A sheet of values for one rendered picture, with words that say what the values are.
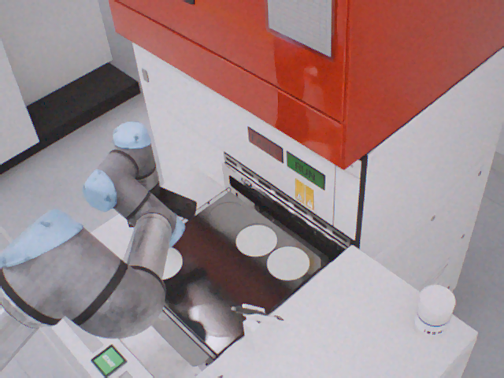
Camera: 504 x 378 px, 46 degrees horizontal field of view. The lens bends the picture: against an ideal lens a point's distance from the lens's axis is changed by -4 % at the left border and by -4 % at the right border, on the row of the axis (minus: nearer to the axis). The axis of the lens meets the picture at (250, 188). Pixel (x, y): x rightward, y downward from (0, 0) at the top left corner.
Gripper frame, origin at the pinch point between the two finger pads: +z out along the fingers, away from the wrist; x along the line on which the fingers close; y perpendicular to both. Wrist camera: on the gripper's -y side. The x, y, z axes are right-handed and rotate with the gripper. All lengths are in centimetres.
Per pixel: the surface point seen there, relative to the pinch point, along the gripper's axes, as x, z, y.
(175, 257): 4.5, 1.4, -2.5
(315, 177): -2.0, -18.6, -36.3
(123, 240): -7.8, 9.5, 14.7
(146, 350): 29.0, 3.5, 1.2
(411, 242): -13, 18, -64
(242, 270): 8.3, 1.6, -19.0
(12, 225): -86, 91, 103
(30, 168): -126, 91, 106
